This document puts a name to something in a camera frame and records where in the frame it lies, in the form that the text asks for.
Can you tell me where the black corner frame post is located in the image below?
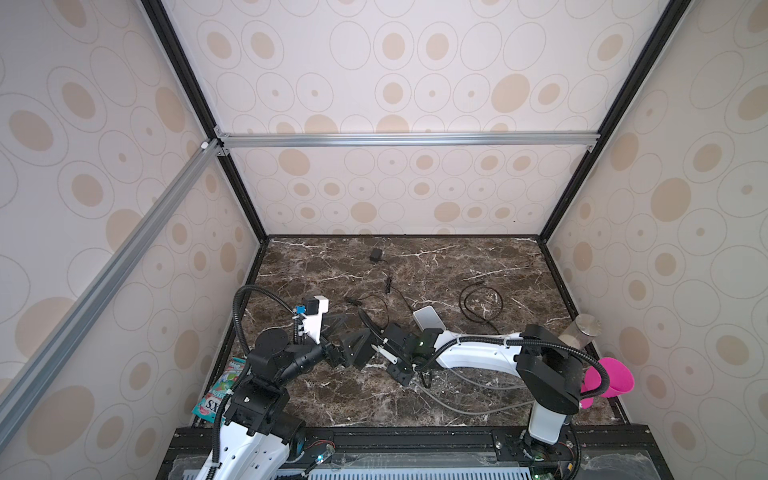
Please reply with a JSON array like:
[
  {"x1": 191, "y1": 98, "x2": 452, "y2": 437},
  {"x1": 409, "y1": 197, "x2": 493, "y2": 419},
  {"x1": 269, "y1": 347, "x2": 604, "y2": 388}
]
[
  {"x1": 140, "y1": 0, "x2": 269, "y2": 243},
  {"x1": 538, "y1": 0, "x2": 693, "y2": 245}
]

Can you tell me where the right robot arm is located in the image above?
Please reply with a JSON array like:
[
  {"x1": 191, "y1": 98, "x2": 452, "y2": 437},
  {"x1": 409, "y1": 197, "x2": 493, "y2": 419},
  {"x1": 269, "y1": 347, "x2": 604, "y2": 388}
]
[{"x1": 373, "y1": 325, "x2": 610, "y2": 445}]

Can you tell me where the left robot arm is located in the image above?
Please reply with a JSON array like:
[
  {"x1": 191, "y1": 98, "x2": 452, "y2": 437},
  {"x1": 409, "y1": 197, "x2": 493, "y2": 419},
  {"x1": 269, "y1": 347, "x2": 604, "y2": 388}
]
[{"x1": 197, "y1": 284, "x2": 352, "y2": 479}]

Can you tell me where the black power adapter far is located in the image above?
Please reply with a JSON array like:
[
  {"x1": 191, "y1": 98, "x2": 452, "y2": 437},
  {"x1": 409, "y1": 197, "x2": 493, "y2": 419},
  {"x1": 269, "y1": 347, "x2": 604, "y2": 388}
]
[{"x1": 369, "y1": 248, "x2": 384, "y2": 263}]

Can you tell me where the aluminium crossbar back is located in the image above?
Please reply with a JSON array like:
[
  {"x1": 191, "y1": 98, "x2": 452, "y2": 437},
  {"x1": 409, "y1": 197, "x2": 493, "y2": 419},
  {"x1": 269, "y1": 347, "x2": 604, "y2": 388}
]
[{"x1": 220, "y1": 131, "x2": 600, "y2": 148}]

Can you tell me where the black adapter cable with plug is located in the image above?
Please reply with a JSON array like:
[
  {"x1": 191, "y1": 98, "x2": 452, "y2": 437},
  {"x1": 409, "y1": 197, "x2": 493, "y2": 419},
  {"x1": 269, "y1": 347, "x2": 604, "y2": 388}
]
[{"x1": 344, "y1": 292, "x2": 391, "y2": 328}]

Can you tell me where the aluminium crossbar left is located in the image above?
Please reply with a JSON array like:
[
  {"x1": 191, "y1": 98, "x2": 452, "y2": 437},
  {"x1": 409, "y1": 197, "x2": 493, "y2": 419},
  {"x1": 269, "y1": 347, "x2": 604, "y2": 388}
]
[{"x1": 1, "y1": 139, "x2": 223, "y2": 449}]

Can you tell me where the black ethernet cable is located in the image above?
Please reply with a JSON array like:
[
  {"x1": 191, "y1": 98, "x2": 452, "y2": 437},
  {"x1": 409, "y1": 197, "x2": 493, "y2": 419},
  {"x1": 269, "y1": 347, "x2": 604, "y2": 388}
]
[{"x1": 458, "y1": 280, "x2": 505, "y2": 334}]

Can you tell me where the white rectangular box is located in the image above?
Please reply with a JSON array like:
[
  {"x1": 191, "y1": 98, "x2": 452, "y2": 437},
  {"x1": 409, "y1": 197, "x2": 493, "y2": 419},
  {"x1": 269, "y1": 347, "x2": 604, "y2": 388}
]
[{"x1": 413, "y1": 306, "x2": 446, "y2": 331}]

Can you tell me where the aluminium crossbar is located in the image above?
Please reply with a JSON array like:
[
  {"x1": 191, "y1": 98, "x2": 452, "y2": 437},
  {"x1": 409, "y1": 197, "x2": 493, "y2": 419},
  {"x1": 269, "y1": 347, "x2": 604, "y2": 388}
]
[
  {"x1": 220, "y1": 131, "x2": 600, "y2": 148},
  {"x1": 1, "y1": 139, "x2": 223, "y2": 449}
]

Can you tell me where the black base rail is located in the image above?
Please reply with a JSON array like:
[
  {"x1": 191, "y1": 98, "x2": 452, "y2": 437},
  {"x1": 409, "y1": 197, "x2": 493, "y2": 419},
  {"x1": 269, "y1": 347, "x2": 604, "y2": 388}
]
[{"x1": 158, "y1": 424, "x2": 673, "y2": 480}]

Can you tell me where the far adapter black cable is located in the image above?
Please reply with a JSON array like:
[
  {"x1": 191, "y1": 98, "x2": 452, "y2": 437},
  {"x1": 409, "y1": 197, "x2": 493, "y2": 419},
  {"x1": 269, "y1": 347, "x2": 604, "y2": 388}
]
[{"x1": 381, "y1": 262, "x2": 415, "y2": 313}]

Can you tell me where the pink silicone funnel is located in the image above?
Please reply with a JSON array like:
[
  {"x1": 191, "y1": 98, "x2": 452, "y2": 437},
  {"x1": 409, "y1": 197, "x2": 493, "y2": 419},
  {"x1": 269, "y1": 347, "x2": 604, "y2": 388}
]
[{"x1": 582, "y1": 357, "x2": 635, "y2": 398}]

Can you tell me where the green snack packet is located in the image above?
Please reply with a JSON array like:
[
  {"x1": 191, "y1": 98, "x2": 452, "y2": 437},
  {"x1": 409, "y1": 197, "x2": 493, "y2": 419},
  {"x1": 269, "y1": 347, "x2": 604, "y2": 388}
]
[{"x1": 192, "y1": 358, "x2": 245, "y2": 423}]

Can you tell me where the black corner frame post left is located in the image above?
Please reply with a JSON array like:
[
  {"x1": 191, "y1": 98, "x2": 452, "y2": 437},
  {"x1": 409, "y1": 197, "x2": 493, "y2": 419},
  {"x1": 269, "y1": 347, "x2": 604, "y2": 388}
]
[{"x1": 140, "y1": 0, "x2": 269, "y2": 243}]

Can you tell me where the black corner frame post right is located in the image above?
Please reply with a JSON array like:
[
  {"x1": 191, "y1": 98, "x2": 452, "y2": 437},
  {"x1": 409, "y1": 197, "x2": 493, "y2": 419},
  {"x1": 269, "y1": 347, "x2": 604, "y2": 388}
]
[{"x1": 538, "y1": 0, "x2": 693, "y2": 245}]

